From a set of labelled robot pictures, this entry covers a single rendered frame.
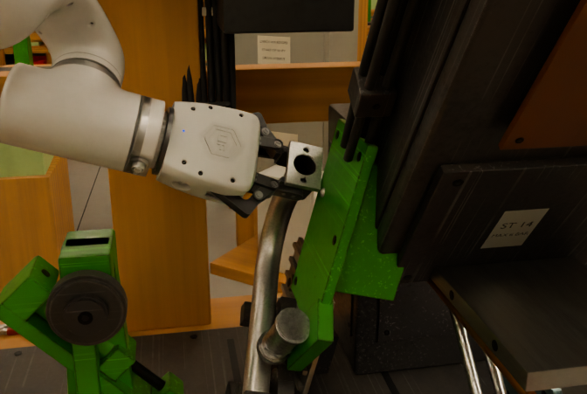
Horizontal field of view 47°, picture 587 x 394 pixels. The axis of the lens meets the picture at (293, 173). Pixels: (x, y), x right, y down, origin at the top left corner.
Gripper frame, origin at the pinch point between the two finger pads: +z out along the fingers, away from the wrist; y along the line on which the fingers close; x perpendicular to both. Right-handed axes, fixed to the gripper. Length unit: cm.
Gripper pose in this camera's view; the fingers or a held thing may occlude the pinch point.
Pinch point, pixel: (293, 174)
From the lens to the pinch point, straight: 77.7
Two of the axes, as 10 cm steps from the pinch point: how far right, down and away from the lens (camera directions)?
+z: 9.3, 2.3, 2.9
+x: -3.7, 4.3, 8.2
